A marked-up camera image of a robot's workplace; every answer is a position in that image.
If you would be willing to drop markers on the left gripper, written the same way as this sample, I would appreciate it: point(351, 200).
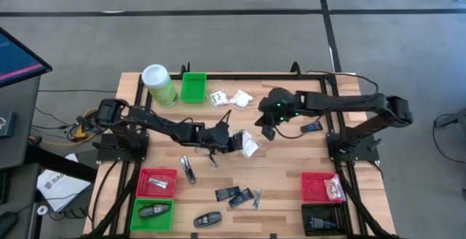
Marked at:
point(218, 137)

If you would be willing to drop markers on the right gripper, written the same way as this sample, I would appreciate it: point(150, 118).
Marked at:
point(280, 104)

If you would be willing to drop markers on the long clear packet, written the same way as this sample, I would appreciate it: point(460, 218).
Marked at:
point(257, 199)

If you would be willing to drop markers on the small silver foil packet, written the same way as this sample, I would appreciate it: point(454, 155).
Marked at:
point(158, 183)

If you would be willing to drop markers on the clear bag with round print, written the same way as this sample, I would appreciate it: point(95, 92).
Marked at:
point(334, 188)

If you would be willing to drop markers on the navy blue toiletry tube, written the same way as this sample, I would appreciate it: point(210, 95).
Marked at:
point(226, 194)
point(320, 223)

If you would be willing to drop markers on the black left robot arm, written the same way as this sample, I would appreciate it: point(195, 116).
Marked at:
point(153, 122)

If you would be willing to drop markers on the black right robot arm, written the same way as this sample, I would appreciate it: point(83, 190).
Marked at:
point(346, 102)

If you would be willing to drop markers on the black pack right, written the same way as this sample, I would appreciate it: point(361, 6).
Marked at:
point(312, 126)

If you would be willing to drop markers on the black flat packs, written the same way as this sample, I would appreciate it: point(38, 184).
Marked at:
point(241, 197)

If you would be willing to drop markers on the narrow green plastic basket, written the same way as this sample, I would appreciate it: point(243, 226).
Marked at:
point(193, 87)

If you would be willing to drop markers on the black table clamp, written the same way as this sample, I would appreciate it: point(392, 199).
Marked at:
point(295, 64)
point(188, 68)

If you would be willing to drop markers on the red plastic basket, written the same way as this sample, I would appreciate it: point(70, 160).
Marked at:
point(313, 188)
point(145, 191)

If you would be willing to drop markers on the green disinfecting wipes canister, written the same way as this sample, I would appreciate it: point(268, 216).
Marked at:
point(160, 86)

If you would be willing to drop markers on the black plastic basket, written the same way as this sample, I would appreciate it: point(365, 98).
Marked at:
point(340, 219)

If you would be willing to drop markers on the wide green plastic basket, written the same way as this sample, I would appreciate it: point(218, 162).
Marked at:
point(149, 224)

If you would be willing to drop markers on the black bar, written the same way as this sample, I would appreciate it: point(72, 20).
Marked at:
point(62, 164)

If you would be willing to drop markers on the white paper booklet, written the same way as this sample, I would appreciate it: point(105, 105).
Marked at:
point(60, 189)

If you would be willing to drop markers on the white tape roll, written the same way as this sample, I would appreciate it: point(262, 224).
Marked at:
point(40, 210)

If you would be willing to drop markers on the grey cabinet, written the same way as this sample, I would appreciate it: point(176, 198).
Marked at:
point(25, 104)

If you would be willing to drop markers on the black box with sticker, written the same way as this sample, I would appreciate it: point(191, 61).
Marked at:
point(5, 124)

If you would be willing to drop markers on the computer monitor with blue screen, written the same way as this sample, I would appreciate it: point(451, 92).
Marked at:
point(18, 58)

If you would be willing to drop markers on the black computer mouse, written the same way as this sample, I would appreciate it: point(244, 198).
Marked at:
point(6, 224)

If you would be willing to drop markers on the black aluminium table frame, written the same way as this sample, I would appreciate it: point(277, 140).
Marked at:
point(236, 77)

